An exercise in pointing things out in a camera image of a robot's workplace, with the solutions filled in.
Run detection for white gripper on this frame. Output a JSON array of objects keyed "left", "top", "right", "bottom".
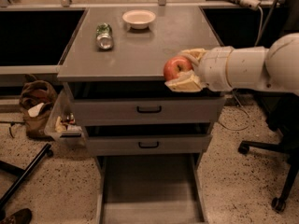
[{"left": 165, "top": 47, "right": 234, "bottom": 92}]

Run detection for red apple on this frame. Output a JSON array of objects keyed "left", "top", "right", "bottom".
[{"left": 164, "top": 56, "right": 192, "bottom": 81}]

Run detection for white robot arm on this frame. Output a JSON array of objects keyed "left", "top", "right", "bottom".
[{"left": 164, "top": 33, "right": 299, "bottom": 95}]

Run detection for middle drawer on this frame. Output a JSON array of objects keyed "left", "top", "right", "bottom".
[{"left": 86, "top": 123, "right": 212, "bottom": 156}]

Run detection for drawer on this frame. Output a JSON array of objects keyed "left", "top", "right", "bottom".
[
  {"left": 96, "top": 154, "right": 208, "bottom": 224},
  {"left": 86, "top": 123, "right": 212, "bottom": 156},
  {"left": 64, "top": 81, "right": 225, "bottom": 126}
]

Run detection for grey drawer cabinet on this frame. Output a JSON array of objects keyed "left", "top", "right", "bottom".
[{"left": 56, "top": 5, "right": 237, "bottom": 224}]

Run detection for top drawer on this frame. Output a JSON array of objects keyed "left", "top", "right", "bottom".
[{"left": 64, "top": 81, "right": 225, "bottom": 126}]

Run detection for bottom drawer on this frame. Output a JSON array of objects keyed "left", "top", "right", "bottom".
[{"left": 96, "top": 154, "right": 208, "bottom": 224}]

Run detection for white bowl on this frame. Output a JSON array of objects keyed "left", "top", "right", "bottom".
[{"left": 122, "top": 10, "right": 156, "bottom": 30}]

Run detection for green soda can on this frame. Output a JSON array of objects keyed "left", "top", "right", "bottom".
[{"left": 95, "top": 22, "right": 114, "bottom": 50}]

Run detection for black office chair base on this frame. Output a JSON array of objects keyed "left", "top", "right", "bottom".
[{"left": 237, "top": 96, "right": 299, "bottom": 213}]

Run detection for clear plastic bin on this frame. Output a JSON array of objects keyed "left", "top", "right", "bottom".
[{"left": 45, "top": 90, "right": 84, "bottom": 146}]

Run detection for brown bag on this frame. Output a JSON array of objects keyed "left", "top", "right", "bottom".
[{"left": 19, "top": 74, "right": 58, "bottom": 139}]

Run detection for black metal stand leg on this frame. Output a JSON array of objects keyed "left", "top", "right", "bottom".
[{"left": 0, "top": 143, "right": 53, "bottom": 210}]

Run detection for brown shoe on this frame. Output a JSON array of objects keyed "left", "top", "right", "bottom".
[{"left": 0, "top": 208, "right": 32, "bottom": 224}]

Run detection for grey cable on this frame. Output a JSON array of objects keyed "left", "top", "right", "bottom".
[{"left": 217, "top": 6, "right": 265, "bottom": 133}]

